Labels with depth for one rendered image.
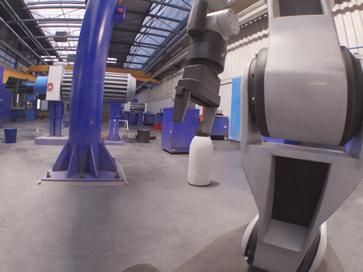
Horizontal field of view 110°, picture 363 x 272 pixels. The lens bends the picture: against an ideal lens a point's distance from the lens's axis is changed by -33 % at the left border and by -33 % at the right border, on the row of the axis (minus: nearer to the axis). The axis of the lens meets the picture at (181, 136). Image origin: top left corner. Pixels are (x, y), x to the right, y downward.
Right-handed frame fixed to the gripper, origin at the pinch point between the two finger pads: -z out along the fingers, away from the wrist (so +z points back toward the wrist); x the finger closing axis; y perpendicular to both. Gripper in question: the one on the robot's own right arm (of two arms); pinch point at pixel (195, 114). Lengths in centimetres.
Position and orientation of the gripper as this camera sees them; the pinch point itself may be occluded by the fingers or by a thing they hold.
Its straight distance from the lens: 39.6
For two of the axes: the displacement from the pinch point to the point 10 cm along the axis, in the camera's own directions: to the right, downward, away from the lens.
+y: 7.6, 1.0, -6.4
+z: 1.9, -9.8, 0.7
